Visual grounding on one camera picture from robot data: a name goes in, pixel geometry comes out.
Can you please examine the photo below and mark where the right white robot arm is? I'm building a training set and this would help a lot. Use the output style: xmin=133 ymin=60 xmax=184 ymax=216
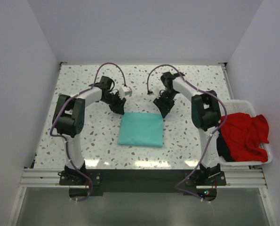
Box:
xmin=153 ymin=72 xmax=221 ymax=185

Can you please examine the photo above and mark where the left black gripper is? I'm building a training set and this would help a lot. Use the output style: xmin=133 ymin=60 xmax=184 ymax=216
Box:
xmin=101 ymin=92 xmax=126 ymax=115

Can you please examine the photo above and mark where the aluminium rail frame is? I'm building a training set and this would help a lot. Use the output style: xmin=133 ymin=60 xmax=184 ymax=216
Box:
xmin=19 ymin=167 xmax=267 ymax=188

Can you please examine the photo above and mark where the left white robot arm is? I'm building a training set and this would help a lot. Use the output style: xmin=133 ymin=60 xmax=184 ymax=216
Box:
xmin=50 ymin=76 xmax=132 ymax=185

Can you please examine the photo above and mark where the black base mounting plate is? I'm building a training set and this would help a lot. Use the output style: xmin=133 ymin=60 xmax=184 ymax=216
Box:
xmin=58 ymin=169 xmax=227 ymax=201

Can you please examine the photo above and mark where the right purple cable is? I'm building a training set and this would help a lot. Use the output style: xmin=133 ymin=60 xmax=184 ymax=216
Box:
xmin=146 ymin=64 xmax=229 ymax=201

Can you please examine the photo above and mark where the black t shirt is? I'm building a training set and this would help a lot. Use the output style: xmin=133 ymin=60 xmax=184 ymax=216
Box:
xmin=216 ymin=131 xmax=235 ymax=162

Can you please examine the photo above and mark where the teal t shirt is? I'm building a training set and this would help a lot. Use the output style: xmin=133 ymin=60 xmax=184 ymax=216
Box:
xmin=118 ymin=112 xmax=164 ymax=148

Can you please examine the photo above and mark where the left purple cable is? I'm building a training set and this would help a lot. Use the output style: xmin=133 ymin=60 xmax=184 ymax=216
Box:
xmin=49 ymin=62 xmax=127 ymax=202

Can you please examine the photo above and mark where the red t shirt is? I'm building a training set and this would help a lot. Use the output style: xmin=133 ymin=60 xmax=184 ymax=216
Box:
xmin=220 ymin=113 xmax=269 ymax=163

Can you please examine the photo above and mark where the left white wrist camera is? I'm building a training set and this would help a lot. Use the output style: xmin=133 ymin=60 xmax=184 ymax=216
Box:
xmin=119 ymin=86 xmax=132 ymax=98

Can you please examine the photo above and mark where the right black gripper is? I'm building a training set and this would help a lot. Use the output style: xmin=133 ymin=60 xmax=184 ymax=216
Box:
xmin=154 ymin=89 xmax=178 ymax=118

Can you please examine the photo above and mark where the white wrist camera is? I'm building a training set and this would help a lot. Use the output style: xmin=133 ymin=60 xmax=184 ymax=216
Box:
xmin=119 ymin=86 xmax=132 ymax=98
xmin=152 ymin=87 xmax=160 ymax=98

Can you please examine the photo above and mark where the white plastic laundry basket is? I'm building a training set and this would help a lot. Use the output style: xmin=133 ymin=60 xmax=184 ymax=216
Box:
xmin=218 ymin=99 xmax=272 ymax=167

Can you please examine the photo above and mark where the purple cable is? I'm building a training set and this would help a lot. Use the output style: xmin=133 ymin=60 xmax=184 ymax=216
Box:
xmin=146 ymin=64 xmax=229 ymax=201
xmin=49 ymin=62 xmax=127 ymax=202

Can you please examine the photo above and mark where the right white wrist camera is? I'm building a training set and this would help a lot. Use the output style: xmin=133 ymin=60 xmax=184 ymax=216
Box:
xmin=152 ymin=87 xmax=160 ymax=98

